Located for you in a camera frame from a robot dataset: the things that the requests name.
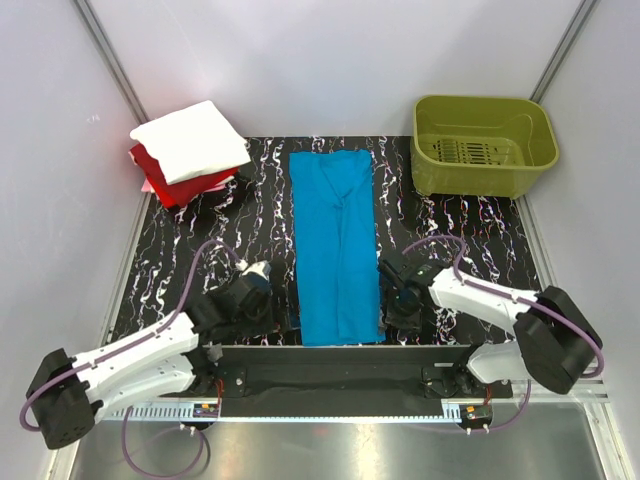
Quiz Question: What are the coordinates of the folded white t-shirt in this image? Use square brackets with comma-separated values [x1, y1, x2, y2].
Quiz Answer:
[130, 100, 250, 185]

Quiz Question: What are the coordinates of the left corner aluminium post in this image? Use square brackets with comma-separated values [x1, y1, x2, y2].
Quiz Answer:
[71, 0, 149, 124]

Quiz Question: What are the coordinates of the right corner aluminium post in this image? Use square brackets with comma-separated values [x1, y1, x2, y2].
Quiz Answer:
[529, 0, 600, 104]

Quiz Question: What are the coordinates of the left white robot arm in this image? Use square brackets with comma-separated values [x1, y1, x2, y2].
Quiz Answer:
[26, 276, 276, 450]

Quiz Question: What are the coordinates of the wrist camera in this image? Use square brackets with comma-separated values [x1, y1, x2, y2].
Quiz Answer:
[239, 260, 271, 293]
[378, 257, 442, 290]

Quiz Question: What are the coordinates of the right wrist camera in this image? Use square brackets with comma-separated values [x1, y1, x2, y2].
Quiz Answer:
[378, 257, 442, 290]

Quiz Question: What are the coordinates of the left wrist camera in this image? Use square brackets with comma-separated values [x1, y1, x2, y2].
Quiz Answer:
[239, 260, 271, 293]

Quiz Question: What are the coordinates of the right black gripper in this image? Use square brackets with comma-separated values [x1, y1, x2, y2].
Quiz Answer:
[376, 284, 422, 340]

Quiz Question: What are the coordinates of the aluminium frame rail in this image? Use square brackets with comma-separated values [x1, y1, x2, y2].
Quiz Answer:
[95, 374, 608, 427]

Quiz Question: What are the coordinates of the folded red t-shirt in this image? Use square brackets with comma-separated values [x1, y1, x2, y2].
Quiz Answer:
[129, 144, 239, 209]

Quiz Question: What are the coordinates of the black marble pattern mat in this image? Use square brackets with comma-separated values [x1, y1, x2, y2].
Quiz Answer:
[108, 136, 540, 347]

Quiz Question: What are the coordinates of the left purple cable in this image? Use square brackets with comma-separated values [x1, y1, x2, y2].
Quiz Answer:
[18, 239, 251, 476]

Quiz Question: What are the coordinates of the olive green plastic basket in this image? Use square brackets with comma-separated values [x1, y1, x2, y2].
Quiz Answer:
[411, 95, 559, 199]

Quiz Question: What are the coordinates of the folded pink t-shirt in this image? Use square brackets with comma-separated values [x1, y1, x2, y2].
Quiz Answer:
[141, 180, 154, 193]

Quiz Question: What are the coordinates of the corner aluminium post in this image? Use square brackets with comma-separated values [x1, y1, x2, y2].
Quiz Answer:
[529, 0, 600, 104]
[71, 0, 149, 124]

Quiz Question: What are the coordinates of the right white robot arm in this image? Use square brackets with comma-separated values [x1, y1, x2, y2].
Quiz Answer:
[378, 261, 604, 398]

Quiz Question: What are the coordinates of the blue t-shirt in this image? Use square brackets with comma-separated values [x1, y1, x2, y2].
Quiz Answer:
[289, 150, 384, 347]

